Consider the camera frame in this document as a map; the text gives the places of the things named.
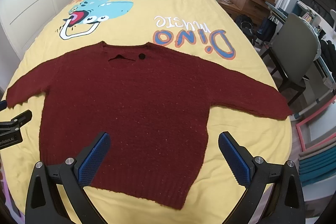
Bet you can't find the grey desk chair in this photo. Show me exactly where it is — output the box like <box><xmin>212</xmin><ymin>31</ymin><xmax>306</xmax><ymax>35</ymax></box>
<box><xmin>261</xmin><ymin>14</ymin><xmax>319</xmax><ymax>105</ymax></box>

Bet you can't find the wooden nightstand cabinet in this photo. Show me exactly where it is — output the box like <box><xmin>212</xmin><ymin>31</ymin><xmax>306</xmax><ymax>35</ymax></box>
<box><xmin>217</xmin><ymin>0</ymin><xmax>275</xmax><ymax>27</ymax></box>

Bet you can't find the pink framed board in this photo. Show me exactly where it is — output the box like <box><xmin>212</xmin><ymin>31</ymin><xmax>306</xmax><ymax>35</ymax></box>
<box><xmin>296</xmin><ymin>101</ymin><xmax>335</xmax><ymax>151</ymax></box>

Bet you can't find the dark red knit sweater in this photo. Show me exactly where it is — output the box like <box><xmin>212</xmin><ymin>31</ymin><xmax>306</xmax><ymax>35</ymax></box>
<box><xmin>6</xmin><ymin>42</ymin><xmax>291</xmax><ymax>210</ymax></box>

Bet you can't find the yellow dinosaur bed cover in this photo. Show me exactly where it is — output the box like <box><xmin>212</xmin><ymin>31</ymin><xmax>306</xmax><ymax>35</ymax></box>
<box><xmin>1</xmin><ymin>0</ymin><xmax>291</xmax><ymax>223</ymax></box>

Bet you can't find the dark backpack on floor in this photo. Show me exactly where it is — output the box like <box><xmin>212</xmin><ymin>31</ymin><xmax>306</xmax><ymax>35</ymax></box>
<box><xmin>235</xmin><ymin>14</ymin><xmax>255</xmax><ymax>46</ymax></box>

